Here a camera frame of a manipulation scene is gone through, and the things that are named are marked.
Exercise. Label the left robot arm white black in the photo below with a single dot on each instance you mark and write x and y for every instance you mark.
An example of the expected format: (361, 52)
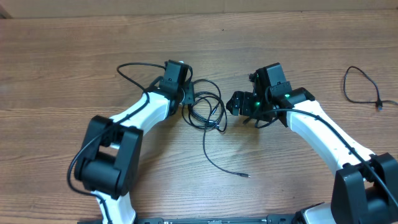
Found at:
(109, 156)

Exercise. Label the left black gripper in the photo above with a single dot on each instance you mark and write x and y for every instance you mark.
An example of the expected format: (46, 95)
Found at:
(189, 97)

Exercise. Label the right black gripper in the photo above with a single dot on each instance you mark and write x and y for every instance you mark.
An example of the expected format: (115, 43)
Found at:
(245, 99)

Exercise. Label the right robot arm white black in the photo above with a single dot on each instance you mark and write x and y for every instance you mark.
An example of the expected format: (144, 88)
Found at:
(365, 185)

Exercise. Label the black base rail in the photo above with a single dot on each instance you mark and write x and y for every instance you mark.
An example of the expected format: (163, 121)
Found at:
(211, 221)

